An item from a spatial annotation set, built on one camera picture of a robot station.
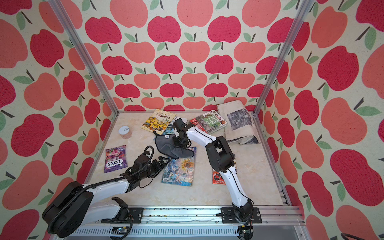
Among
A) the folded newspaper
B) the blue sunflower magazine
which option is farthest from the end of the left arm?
the folded newspaper

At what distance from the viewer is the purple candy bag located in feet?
3.02

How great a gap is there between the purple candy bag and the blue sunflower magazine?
0.28 meters

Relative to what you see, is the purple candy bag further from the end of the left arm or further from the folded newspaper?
the folded newspaper

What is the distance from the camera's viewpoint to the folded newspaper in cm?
100
